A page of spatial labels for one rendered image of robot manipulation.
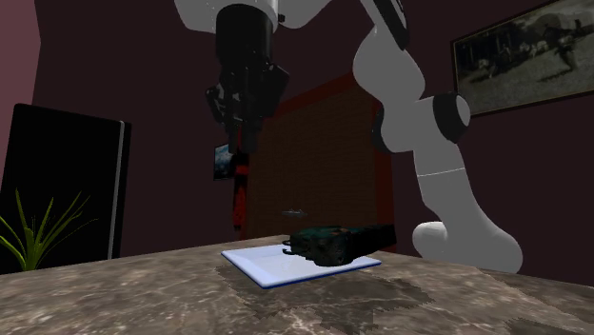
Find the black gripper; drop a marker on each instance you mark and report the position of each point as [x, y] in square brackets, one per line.
[243, 41]

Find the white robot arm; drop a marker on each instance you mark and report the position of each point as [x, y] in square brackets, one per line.
[438, 195]

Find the white square plate blue rim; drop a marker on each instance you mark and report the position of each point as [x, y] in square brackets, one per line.
[264, 267]

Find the dark green black lumpy object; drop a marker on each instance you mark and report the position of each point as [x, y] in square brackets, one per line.
[332, 246]

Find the green leafy plant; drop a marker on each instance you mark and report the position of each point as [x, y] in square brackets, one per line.
[30, 246]

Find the small blue wall picture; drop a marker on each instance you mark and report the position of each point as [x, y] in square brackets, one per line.
[222, 162]

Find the brown door red frame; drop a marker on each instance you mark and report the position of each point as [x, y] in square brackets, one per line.
[320, 167]

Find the large dark framed wall picture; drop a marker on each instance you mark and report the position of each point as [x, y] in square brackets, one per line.
[524, 55]

